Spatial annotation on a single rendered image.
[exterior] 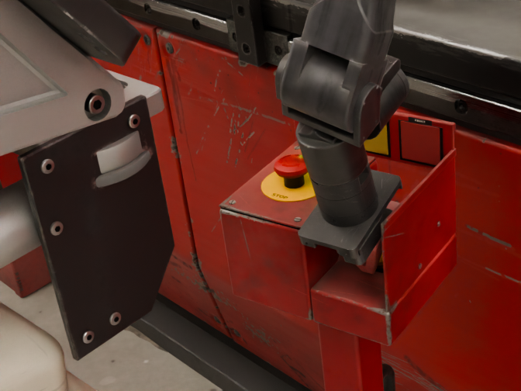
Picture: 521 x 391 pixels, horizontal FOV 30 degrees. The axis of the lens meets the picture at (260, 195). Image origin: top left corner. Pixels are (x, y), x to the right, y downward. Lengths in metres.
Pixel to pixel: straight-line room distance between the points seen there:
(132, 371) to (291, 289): 1.06
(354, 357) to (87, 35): 0.75
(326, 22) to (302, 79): 0.05
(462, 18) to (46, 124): 0.78
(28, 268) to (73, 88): 1.87
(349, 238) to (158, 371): 1.17
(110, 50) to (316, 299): 0.62
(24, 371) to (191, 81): 0.90
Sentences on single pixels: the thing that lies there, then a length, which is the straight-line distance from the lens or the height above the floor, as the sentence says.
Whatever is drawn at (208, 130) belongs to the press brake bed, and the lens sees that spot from 1.54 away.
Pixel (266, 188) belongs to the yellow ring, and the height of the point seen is 0.78.
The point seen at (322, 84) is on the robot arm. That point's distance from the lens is 0.81.
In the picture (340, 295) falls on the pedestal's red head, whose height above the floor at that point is 0.70.
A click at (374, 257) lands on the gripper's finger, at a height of 0.75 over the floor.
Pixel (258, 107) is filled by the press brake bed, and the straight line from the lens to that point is 1.42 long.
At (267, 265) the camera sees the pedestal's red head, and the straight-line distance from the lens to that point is 1.03.
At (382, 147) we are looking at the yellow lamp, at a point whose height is 0.80.
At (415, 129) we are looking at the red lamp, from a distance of 1.03.
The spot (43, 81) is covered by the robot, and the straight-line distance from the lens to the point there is 0.46.
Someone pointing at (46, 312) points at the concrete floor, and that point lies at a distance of 2.29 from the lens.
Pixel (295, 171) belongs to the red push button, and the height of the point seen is 0.81.
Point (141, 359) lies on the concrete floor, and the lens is 2.08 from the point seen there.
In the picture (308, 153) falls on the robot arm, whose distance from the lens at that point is 0.87.
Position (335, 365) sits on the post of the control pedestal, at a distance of 1.15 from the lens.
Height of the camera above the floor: 1.31
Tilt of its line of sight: 31 degrees down
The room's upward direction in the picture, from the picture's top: 8 degrees counter-clockwise
